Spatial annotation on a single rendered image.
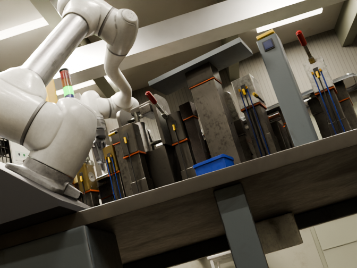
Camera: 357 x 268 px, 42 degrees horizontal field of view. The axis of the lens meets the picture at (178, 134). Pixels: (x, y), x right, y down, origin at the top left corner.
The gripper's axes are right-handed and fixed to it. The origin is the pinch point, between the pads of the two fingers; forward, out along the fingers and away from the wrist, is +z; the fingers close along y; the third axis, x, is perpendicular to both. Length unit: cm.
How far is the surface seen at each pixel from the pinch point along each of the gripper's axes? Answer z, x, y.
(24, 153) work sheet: -30, 54, 8
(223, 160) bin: 28, -73, -49
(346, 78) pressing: 5, -113, -6
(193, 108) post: -2, -59, -22
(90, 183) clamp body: 8.7, -2.9, -19.1
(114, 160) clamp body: 4.7, -19.7, -23.0
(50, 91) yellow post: -81, 58, 47
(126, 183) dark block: 16.2, -23.5, -24.7
